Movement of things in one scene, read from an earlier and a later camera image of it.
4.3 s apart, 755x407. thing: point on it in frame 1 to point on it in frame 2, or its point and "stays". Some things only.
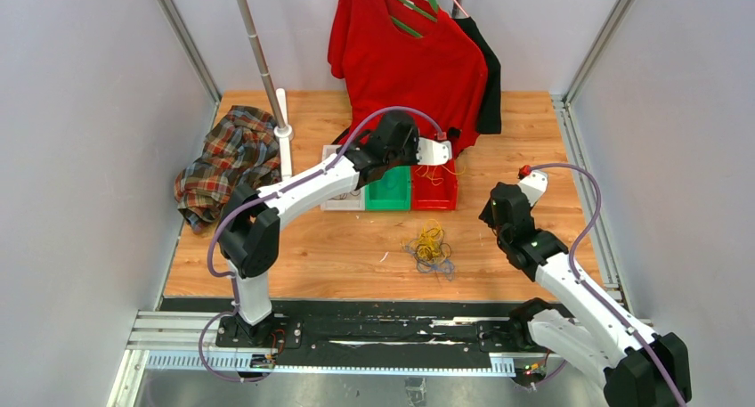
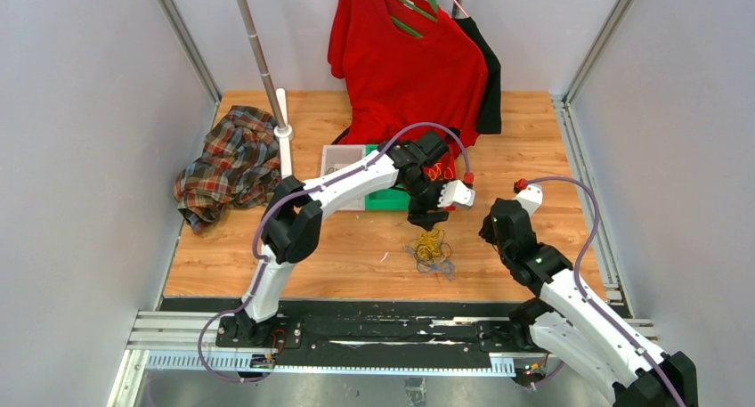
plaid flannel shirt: [240, 150] stays
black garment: [489, 119] stays
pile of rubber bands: [429, 243] stays
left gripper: [413, 142] to [419, 215]
